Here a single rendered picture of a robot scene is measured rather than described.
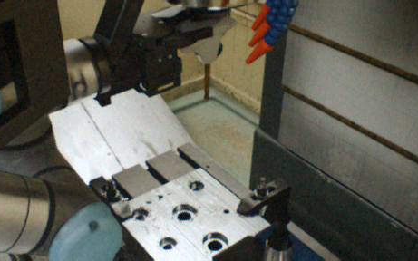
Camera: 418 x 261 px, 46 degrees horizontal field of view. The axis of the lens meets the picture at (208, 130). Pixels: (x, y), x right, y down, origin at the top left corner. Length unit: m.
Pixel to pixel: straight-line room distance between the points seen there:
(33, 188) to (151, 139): 1.22
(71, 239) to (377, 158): 0.81
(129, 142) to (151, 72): 1.05
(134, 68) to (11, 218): 0.26
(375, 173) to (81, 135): 0.95
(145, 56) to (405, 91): 0.60
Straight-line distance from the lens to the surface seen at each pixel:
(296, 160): 1.36
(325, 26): 1.12
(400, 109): 1.06
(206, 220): 0.97
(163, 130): 1.72
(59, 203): 0.50
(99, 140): 1.66
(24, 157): 0.59
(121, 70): 0.63
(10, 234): 0.48
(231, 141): 1.90
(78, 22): 1.76
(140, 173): 1.23
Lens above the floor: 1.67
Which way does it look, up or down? 34 degrees down
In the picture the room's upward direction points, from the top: 1 degrees clockwise
